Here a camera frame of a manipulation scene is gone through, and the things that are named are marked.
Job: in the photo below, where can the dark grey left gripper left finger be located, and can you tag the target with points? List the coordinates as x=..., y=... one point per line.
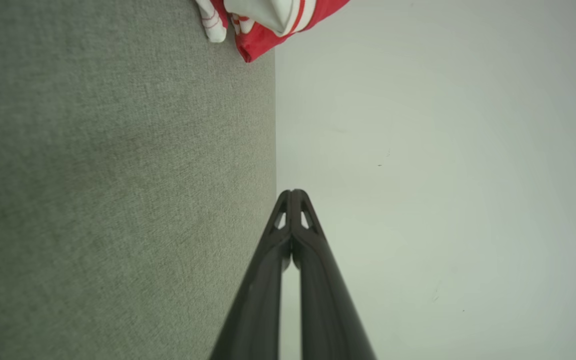
x=260, y=300

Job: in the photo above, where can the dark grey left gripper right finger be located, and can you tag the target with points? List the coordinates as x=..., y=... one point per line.
x=328, y=310

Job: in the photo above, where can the red Bulls basketball jersey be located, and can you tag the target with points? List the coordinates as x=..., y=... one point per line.
x=263, y=42

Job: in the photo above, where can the grey fabric mat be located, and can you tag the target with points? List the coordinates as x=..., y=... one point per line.
x=118, y=190

